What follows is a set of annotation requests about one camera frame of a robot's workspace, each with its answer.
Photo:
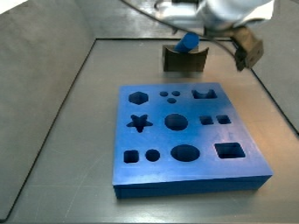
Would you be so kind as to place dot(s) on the black curved cradle holder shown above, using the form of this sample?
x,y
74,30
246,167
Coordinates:
x,y
183,61

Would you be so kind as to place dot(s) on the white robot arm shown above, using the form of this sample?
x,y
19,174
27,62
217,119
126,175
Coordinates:
x,y
222,18

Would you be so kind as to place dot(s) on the blue round cylinder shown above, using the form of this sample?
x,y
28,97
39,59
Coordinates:
x,y
189,42

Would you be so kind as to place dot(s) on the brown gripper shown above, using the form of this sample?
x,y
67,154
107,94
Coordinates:
x,y
250,48

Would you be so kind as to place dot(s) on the blue shape sorting board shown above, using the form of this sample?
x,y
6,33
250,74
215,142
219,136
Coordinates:
x,y
182,142

